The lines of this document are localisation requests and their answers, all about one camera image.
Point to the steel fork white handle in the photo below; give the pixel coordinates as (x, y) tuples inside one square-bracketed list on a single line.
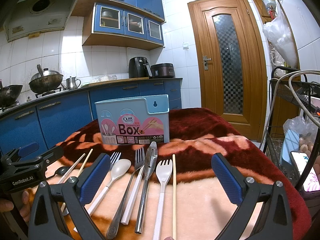
[(139, 159)]

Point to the white plastic fork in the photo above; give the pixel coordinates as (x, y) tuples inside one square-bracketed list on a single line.
[(163, 173)]

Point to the beige spoon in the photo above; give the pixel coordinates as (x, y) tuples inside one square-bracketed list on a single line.
[(118, 170)]

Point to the fork under spoon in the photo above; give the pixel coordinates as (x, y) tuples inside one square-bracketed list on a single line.
[(114, 158)]

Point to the range hood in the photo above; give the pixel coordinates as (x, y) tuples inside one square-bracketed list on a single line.
[(37, 16)]

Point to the gas stove burner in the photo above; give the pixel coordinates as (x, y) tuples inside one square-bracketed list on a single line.
[(49, 92)]

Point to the dark rice cooker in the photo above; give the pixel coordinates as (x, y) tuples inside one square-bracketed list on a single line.
[(163, 70)]

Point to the black air fryer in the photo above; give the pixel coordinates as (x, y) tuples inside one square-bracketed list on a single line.
[(139, 67)]

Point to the blue base cabinets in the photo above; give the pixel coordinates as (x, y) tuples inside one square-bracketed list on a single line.
[(51, 119)]

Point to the stainless steel fork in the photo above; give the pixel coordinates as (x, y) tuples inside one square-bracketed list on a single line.
[(114, 226)]

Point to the white plastic bag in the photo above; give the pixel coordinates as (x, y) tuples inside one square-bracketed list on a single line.
[(278, 32)]

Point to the blue glass-door wall cabinet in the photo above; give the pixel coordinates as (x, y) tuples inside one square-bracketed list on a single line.
[(112, 26)]

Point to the bamboo chopstick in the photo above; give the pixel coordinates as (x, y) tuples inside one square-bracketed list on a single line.
[(174, 209)]

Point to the wooden niche shelf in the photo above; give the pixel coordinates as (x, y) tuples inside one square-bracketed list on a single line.
[(283, 109)]

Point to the metal door handle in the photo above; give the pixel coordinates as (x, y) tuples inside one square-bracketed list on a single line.
[(205, 62)]

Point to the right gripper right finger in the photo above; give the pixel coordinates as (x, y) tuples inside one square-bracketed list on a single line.
[(274, 220)]

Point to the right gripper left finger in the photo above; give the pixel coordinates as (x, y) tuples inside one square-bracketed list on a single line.
[(47, 222)]

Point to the wok with lid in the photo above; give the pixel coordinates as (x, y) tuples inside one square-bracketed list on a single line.
[(45, 80)]

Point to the black wok far left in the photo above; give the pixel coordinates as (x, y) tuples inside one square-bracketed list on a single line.
[(9, 95)]

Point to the light blue utensil box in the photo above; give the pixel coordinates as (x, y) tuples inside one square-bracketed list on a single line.
[(135, 120)]

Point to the small black spoon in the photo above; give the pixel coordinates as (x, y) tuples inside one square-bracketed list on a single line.
[(60, 172)]

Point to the wooden door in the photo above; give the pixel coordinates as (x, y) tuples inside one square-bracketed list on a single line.
[(235, 85)]

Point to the chopstick pair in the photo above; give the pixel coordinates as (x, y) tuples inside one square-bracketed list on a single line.
[(63, 207), (70, 170)]

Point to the steel kettle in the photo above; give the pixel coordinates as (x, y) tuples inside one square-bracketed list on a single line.
[(71, 83)]

